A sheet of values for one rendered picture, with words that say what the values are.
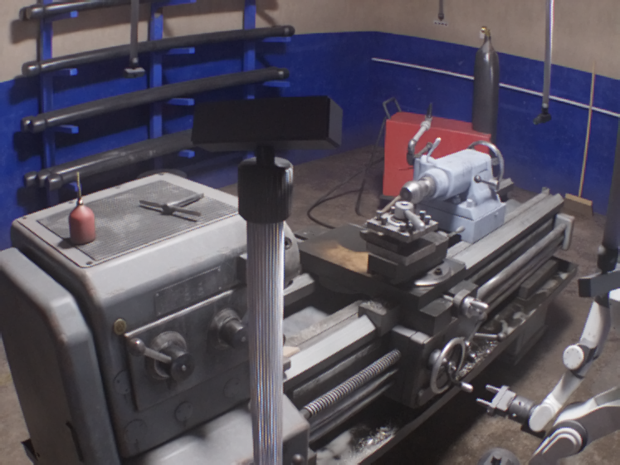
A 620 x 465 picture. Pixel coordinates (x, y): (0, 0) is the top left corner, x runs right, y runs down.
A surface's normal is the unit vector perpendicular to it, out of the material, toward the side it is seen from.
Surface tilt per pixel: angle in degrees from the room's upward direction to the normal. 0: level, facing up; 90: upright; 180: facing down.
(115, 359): 90
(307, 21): 90
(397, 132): 90
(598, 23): 90
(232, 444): 32
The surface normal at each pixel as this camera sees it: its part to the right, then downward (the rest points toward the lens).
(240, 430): 0.40, -0.63
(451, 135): -0.40, 0.36
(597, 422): -0.62, 0.29
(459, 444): 0.01, -0.92
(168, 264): 0.52, -0.45
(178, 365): 0.72, 0.28
